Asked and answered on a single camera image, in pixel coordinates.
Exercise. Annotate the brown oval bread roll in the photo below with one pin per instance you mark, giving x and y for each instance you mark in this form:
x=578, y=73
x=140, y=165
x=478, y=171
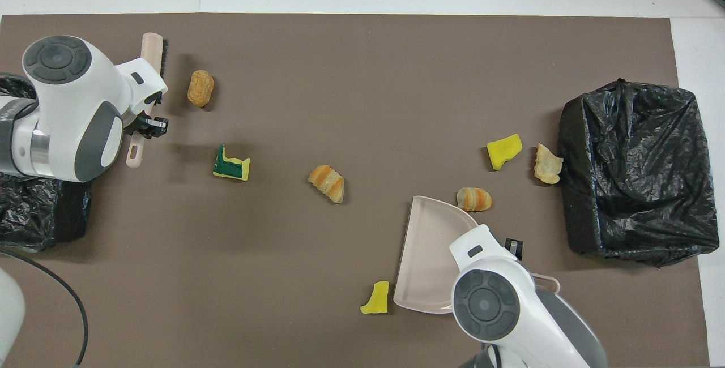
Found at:
x=201, y=88

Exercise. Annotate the beige hand brush black bristles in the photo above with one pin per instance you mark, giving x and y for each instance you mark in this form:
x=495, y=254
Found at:
x=152, y=51

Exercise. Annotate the large green yellow sponge piece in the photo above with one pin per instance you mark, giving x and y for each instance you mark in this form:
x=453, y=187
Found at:
x=226, y=167

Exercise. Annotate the beige plastic dustpan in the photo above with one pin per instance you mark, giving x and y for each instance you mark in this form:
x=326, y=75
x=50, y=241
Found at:
x=425, y=255

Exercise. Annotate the small yellow green sponge piece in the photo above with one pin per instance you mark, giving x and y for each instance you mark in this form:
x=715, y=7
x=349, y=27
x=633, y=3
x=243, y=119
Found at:
x=376, y=299

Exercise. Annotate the pale orange-striped bread chunk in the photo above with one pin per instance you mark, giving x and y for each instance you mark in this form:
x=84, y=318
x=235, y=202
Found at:
x=327, y=183

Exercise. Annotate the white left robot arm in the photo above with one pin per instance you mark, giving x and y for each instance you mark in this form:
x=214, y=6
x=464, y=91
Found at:
x=62, y=90

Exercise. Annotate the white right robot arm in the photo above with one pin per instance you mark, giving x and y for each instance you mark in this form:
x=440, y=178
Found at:
x=487, y=306

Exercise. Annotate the black bag lined bin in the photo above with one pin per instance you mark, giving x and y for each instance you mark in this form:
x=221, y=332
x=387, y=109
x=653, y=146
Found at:
x=640, y=170
x=34, y=215

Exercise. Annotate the small orange striped croissant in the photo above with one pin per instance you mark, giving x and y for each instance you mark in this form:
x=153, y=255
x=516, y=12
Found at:
x=474, y=199

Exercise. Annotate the pale flaky pastry piece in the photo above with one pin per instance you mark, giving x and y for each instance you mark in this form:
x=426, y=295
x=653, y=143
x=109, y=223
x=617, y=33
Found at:
x=547, y=165

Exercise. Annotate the plain yellow sponge piece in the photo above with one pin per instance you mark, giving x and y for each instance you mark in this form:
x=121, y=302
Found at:
x=504, y=151

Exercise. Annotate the brown table mat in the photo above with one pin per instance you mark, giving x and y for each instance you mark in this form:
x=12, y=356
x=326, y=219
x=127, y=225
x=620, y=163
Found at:
x=340, y=73

